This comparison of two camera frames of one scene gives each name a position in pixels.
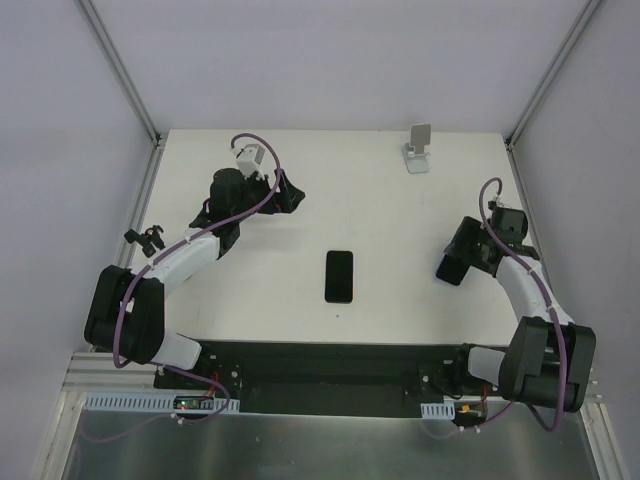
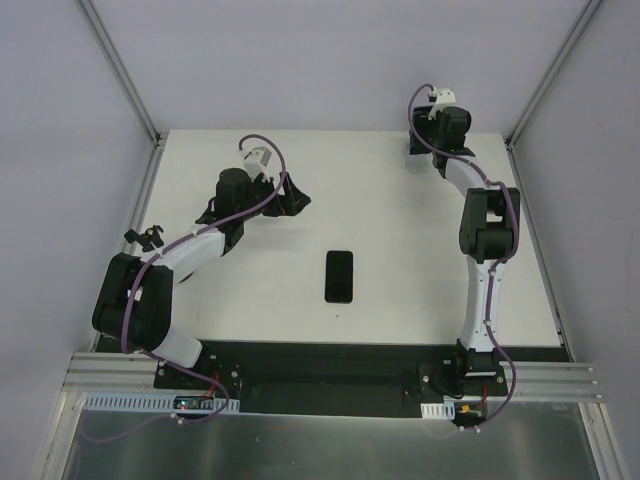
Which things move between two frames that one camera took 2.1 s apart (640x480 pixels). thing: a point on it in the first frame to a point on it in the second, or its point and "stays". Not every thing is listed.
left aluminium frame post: (121, 71) stays
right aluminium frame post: (544, 89) stays
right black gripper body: (461, 248) to (420, 135)
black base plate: (332, 378) stays
